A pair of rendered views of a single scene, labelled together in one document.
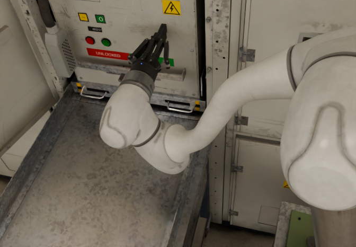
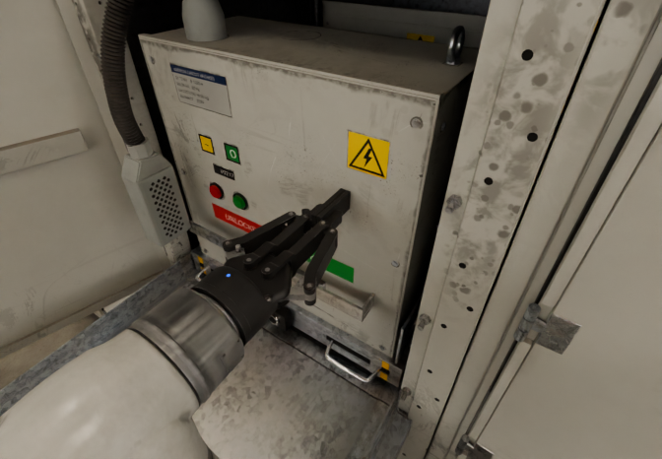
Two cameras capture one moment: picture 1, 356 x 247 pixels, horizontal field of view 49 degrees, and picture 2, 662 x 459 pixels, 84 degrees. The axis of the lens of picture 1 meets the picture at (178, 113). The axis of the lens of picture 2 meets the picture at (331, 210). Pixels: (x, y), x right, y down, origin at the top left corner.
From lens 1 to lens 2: 0.76 m
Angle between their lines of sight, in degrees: 16
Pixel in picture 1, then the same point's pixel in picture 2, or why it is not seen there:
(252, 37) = (587, 290)
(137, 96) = (127, 401)
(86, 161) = not seen: hidden behind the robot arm
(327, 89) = not seen: outside the picture
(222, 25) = (491, 227)
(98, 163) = not seen: hidden behind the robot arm
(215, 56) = (447, 297)
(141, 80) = (186, 335)
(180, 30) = (379, 214)
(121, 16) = (266, 155)
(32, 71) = (128, 220)
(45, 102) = (148, 273)
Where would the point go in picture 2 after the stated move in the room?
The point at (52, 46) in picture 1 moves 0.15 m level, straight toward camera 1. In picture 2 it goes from (129, 181) to (94, 242)
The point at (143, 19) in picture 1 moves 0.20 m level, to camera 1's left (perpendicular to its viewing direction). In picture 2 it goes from (305, 170) to (180, 154)
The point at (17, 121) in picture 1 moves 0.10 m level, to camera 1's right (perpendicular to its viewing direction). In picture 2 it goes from (79, 294) to (117, 302)
